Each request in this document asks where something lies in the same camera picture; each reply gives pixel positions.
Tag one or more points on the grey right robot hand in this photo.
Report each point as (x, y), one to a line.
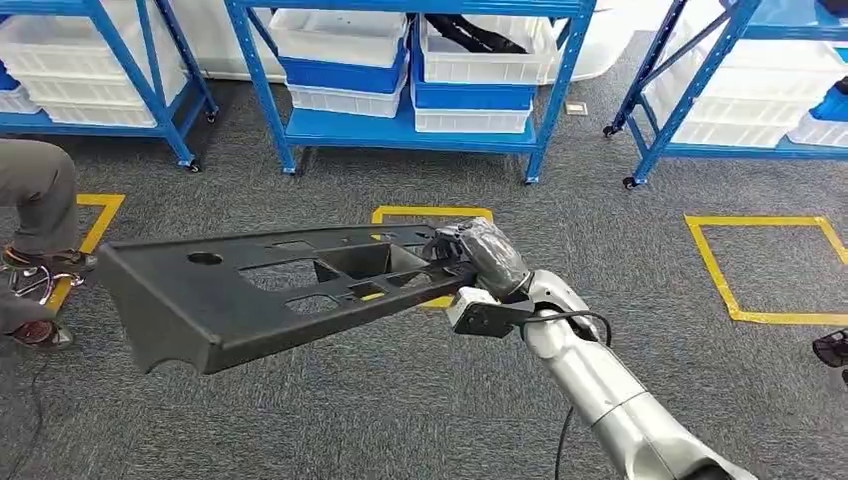
(487, 255)

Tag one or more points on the person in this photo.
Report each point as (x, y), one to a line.
(40, 192)

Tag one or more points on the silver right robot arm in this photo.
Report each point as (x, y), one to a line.
(596, 384)

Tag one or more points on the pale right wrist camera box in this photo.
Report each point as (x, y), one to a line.
(474, 311)

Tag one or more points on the blue plastic bin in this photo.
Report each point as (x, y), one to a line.
(470, 96)
(831, 106)
(6, 76)
(338, 76)

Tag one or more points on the black parts bundle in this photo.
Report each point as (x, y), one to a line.
(470, 36)

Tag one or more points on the metal floor socket plate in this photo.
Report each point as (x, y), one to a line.
(576, 108)

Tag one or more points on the white bin holding black parts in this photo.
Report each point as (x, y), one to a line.
(484, 66)

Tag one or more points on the black plastic panel with cutouts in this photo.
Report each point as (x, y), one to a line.
(199, 311)

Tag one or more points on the small white plastic bin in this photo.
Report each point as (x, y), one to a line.
(16, 100)

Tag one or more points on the black wheeled base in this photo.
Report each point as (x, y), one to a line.
(833, 351)

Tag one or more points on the chrome stool base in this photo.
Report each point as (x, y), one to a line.
(40, 281)

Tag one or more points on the blue steel shelving rack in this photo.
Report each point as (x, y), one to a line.
(397, 129)
(99, 26)
(689, 89)

